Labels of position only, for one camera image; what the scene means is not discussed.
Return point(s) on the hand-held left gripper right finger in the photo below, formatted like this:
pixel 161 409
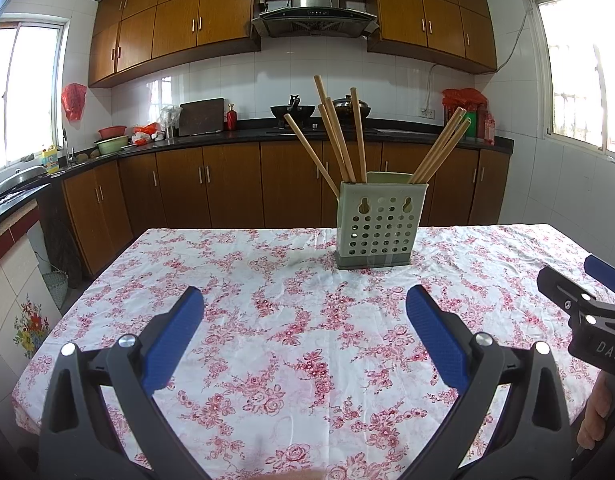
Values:
pixel 437 340

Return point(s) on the red and white plastic bag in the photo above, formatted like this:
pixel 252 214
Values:
pixel 147 132

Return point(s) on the steel faucet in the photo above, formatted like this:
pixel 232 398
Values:
pixel 66 147

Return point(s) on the wok with lid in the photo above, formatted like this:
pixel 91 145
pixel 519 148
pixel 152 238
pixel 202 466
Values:
pixel 343 105

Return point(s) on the person's right hand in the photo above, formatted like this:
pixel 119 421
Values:
pixel 600 410

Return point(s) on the steel range hood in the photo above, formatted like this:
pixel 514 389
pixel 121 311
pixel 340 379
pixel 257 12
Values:
pixel 312 7

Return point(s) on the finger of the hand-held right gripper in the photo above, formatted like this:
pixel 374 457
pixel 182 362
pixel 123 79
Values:
pixel 607 272
pixel 562 287

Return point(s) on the yellow detergent bottle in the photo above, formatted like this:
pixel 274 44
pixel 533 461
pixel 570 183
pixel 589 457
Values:
pixel 51 160

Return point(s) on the brown wooden upper cabinets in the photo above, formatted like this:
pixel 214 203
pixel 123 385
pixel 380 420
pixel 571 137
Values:
pixel 187 20

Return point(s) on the brown wooden cabinets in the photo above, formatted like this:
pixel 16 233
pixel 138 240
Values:
pixel 232 185
pixel 187 20

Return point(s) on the green perforated chopstick holder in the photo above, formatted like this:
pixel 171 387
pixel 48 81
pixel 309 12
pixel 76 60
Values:
pixel 382 225

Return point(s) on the black kitchen countertop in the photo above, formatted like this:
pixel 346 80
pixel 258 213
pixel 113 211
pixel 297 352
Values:
pixel 247 137

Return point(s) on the green basin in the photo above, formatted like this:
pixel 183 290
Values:
pixel 111 146

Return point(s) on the red bottle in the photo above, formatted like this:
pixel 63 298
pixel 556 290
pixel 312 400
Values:
pixel 231 119

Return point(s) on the window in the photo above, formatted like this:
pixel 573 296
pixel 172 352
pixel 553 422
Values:
pixel 27 95
pixel 577 70

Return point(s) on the brown wooden lower cabinets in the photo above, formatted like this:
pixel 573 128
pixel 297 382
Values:
pixel 232 185

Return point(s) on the steel utensil cup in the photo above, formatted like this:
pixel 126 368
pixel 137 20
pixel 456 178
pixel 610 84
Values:
pixel 171 122

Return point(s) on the steel basin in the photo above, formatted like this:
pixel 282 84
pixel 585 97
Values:
pixel 17 177

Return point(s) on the red bag over bottles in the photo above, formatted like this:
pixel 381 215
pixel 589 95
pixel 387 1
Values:
pixel 462 97

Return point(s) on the red basin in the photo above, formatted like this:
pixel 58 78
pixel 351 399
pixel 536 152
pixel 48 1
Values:
pixel 112 132

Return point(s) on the black wok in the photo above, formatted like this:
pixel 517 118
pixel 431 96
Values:
pixel 292 112

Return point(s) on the white wall socket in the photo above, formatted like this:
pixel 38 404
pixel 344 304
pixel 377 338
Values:
pixel 427 112

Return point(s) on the red floral tablecloth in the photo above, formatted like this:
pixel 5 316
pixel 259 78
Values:
pixel 287 310

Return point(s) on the dark cutting board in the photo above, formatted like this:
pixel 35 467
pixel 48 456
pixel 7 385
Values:
pixel 201 117

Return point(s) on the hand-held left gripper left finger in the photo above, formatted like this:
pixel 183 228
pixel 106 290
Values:
pixel 175 340

